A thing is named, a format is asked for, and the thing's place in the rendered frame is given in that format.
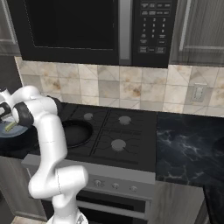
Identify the silver microwave door handle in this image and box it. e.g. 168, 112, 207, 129
118, 0, 134, 67

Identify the yellow butter stick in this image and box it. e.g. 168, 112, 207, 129
3, 121, 18, 132

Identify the black microwave door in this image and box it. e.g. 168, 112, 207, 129
6, 0, 134, 67

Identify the grey wall cupboard door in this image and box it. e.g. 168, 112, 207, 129
169, 0, 224, 67
0, 0, 22, 57

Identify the pale blue plate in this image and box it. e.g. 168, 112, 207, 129
0, 117, 29, 141

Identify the grey base cupboard door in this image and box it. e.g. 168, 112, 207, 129
0, 155, 48, 221
149, 180, 206, 224

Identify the silver oven front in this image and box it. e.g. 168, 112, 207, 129
21, 153, 158, 224

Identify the grey wall socket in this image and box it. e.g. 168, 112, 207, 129
190, 83, 208, 103

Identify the black frying pan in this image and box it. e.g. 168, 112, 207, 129
60, 119, 95, 150

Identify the silver oven door handle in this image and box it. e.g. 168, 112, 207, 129
75, 200, 147, 221

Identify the black hob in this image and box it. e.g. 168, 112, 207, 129
30, 101, 158, 173

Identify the black microwave oven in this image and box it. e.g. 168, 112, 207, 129
6, 0, 179, 69

